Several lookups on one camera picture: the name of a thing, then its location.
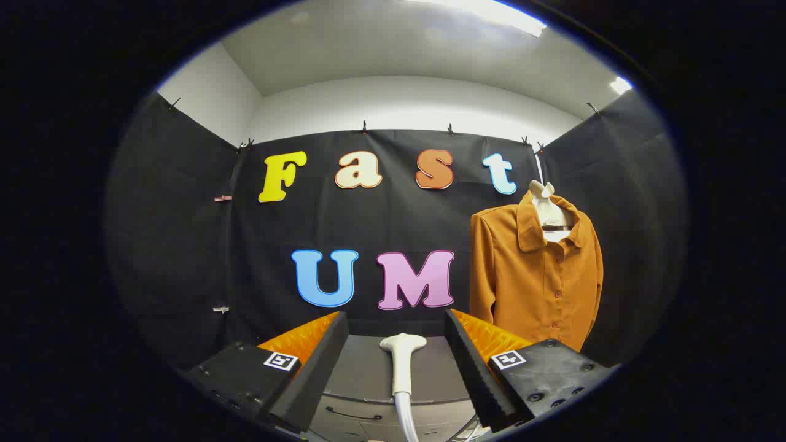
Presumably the black backdrop cloth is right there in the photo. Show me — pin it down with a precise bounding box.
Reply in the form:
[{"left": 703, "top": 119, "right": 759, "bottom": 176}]
[{"left": 104, "top": 89, "right": 687, "bottom": 375}]

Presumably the orange button-up shirt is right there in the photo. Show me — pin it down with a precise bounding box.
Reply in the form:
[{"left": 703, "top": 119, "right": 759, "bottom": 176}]
[{"left": 470, "top": 192, "right": 604, "bottom": 352}]

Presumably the grey cabinet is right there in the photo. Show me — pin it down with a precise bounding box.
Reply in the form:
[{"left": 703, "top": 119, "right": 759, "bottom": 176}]
[{"left": 309, "top": 335, "right": 487, "bottom": 442}]

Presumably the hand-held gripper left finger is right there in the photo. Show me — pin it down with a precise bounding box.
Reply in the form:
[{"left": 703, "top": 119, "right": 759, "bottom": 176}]
[{"left": 184, "top": 311, "right": 349, "bottom": 434}]

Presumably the long ceiling light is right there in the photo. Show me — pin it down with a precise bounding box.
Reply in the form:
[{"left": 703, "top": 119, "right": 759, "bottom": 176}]
[{"left": 402, "top": 0, "right": 548, "bottom": 38}]

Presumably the white garment steamer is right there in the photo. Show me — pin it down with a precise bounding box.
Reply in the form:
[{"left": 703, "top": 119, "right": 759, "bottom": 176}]
[{"left": 379, "top": 333, "right": 427, "bottom": 397}]

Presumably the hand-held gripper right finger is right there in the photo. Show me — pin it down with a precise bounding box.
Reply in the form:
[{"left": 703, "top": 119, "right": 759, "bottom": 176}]
[{"left": 444, "top": 309, "right": 621, "bottom": 433}]

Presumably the white steamer hose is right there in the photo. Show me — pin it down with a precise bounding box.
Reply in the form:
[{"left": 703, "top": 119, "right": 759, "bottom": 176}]
[{"left": 394, "top": 392, "right": 422, "bottom": 442}]

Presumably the white clothes hanger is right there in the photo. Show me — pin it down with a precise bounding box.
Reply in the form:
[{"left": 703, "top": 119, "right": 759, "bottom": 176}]
[{"left": 529, "top": 180, "right": 582, "bottom": 243}]

